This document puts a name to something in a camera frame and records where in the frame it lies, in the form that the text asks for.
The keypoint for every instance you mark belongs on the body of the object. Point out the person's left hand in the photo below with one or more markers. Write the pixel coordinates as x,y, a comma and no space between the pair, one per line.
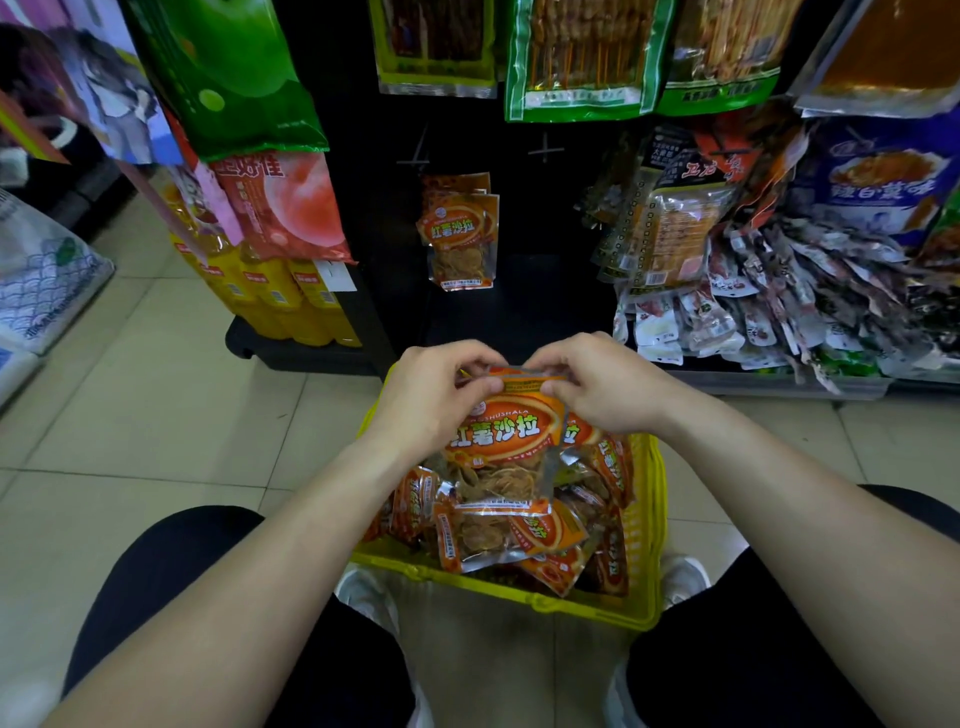
427,397

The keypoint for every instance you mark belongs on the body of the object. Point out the person's right hand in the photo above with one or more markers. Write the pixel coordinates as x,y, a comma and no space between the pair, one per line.
615,382

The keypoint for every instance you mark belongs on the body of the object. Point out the yellow plastic shopping basket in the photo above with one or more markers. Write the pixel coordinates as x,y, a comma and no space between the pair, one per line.
649,540

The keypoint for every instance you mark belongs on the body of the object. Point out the pile of orange snack packets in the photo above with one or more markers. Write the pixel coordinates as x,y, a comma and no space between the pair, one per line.
540,529

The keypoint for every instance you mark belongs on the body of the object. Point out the person's right forearm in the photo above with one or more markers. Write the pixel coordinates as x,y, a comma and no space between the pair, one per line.
810,540

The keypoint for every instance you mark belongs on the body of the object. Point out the person's left forearm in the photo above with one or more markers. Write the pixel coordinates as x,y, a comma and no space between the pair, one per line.
240,600

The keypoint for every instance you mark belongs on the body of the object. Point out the person's white left shoe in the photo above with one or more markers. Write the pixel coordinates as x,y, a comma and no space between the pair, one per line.
360,592

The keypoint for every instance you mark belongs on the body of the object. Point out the person's white shoe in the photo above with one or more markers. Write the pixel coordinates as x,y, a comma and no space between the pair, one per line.
360,592
686,577

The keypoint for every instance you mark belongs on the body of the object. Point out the person's white right shoe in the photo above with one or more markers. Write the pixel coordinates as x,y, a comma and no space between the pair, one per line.
686,577

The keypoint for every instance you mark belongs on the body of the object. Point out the person's black trousers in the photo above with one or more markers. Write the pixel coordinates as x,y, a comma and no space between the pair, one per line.
187,555

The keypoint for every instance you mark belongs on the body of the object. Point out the blue printed snack bag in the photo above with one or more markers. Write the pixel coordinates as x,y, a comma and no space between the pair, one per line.
877,187

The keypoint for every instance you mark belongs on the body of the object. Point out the green stick snack packet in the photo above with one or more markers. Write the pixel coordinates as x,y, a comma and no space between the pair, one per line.
727,52

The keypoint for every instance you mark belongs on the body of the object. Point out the green vegetable snack packet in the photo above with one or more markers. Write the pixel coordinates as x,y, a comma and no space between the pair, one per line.
941,240

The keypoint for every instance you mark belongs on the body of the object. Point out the black base plinth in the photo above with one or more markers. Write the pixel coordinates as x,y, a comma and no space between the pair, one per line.
285,356

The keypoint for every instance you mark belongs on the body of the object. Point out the white price card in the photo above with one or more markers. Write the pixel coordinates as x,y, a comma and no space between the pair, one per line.
335,276

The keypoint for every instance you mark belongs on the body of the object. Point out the strip of orange-beige packets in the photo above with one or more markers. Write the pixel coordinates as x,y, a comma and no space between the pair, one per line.
675,240

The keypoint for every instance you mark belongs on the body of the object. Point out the hanging yellow red-label packets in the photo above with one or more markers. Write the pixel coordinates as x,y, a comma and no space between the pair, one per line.
277,307

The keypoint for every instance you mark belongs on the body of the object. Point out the pile of small white packets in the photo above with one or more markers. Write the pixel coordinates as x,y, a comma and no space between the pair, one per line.
787,300

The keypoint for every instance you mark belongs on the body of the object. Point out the pink peach print bag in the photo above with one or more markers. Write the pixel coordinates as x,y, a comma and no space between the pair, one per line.
285,210

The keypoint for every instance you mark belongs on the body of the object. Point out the metal peg hook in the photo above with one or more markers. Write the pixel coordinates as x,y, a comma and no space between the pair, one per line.
414,161
546,150

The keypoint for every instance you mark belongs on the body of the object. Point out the green-bordered skewer packet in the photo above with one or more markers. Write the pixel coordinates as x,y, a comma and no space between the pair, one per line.
585,60

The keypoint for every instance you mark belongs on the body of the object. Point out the yellow-edged dark stick packet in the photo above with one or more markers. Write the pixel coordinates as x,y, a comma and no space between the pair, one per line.
435,45

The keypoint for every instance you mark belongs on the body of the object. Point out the green apple print bag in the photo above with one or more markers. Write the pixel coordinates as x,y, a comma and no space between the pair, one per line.
232,75

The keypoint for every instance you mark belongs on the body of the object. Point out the white printed sack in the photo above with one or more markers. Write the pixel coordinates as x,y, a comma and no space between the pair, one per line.
45,277

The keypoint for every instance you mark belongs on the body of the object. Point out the blue printed sack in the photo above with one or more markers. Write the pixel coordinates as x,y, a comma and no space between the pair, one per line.
15,375

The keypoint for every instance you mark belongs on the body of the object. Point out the brown clear flat packet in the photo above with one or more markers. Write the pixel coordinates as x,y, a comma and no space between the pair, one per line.
892,67

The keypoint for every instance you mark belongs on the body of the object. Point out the cartoon print packet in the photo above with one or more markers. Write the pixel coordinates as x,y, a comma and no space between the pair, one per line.
120,105

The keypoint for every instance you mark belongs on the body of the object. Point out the orange slanted sign strip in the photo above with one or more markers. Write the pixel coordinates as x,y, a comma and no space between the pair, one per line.
26,135

